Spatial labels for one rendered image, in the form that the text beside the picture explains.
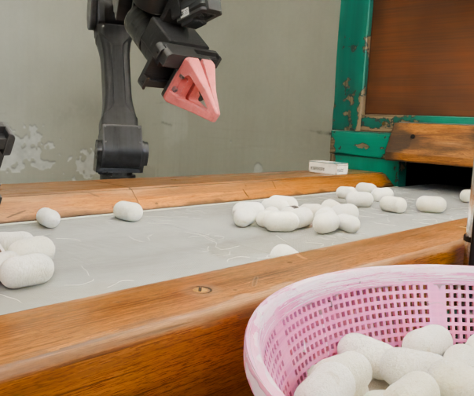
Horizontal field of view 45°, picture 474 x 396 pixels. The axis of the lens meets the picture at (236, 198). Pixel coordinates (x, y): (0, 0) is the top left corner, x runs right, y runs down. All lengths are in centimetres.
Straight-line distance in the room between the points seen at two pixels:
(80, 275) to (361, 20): 89
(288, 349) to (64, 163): 265
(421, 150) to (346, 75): 25
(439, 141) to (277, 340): 80
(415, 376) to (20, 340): 16
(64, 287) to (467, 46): 86
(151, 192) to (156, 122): 208
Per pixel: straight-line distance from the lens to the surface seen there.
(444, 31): 111
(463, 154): 100
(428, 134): 104
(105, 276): 40
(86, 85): 294
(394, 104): 114
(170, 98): 74
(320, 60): 220
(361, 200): 79
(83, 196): 65
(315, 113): 219
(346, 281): 32
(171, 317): 25
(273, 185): 85
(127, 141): 99
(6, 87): 272
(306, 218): 60
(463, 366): 28
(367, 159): 115
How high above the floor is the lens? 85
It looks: 8 degrees down
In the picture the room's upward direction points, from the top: 3 degrees clockwise
